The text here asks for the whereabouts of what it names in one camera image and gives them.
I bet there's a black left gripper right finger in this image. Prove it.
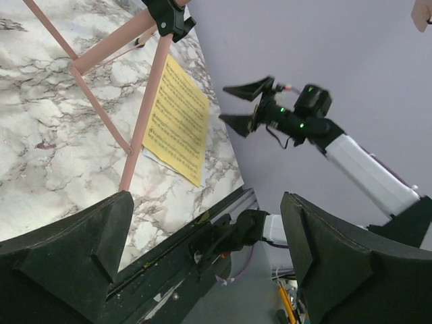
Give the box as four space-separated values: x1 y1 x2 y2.
281 192 431 323

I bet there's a pink perforated music stand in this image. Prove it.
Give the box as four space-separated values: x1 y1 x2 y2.
24 1 196 191

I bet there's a yellow sheet music page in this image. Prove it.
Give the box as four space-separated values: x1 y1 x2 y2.
142 55 210 186

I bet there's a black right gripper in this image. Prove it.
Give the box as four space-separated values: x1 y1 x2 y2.
219 76 292 137

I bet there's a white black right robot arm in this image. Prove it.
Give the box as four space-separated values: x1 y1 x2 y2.
219 76 431 248

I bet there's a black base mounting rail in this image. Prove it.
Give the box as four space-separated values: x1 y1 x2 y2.
99 188 258 323

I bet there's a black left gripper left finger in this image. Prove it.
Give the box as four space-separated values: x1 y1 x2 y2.
1 191 134 323

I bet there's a white paper sheet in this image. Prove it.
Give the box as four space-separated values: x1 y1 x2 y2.
142 147 176 172

